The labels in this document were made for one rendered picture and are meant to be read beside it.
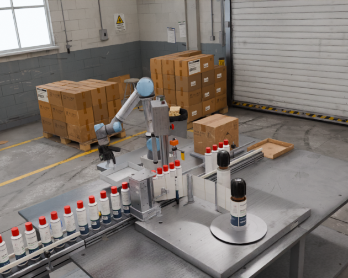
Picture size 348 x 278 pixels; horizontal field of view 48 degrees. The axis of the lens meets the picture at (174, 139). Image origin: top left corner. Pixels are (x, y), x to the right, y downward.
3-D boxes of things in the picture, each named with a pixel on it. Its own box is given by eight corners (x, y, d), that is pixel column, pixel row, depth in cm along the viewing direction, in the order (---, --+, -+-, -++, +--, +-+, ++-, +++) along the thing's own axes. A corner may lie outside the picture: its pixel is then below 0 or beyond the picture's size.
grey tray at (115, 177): (117, 187, 275) (116, 181, 274) (100, 178, 288) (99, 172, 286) (145, 174, 293) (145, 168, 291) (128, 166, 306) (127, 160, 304)
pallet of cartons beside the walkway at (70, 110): (126, 136, 645) (121, 83, 615) (85, 152, 588) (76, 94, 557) (83, 124, 723) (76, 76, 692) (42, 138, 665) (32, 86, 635)
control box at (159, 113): (154, 136, 247) (152, 107, 241) (152, 128, 263) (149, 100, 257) (170, 134, 248) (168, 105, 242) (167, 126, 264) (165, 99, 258)
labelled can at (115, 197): (116, 221, 232) (112, 190, 225) (111, 218, 235) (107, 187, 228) (124, 217, 235) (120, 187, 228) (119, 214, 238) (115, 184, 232)
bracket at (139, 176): (138, 182, 220) (138, 181, 220) (127, 177, 228) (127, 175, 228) (157, 174, 228) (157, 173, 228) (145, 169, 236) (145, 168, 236)
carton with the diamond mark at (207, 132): (215, 159, 318) (214, 127, 308) (194, 152, 334) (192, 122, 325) (238, 148, 336) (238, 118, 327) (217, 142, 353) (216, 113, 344)
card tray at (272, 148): (273, 159, 315) (273, 154, 313) (247, 151, 333) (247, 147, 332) (293, 148, 333) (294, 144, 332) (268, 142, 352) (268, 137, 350)
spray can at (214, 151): (215, 173, 285) (215, 146, 278) (210, 171, 289) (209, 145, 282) (220, 171, 288) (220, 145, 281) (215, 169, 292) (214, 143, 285)
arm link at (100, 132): (103, 123, 286) (91, 126, 286) (107, 137, 287) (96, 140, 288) (105, 122, 294) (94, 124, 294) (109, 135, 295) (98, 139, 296)
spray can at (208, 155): (209, 176, 281) (208, 149, 274) (204, 174, 285) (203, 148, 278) (214, 174, 284) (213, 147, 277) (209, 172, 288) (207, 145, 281)
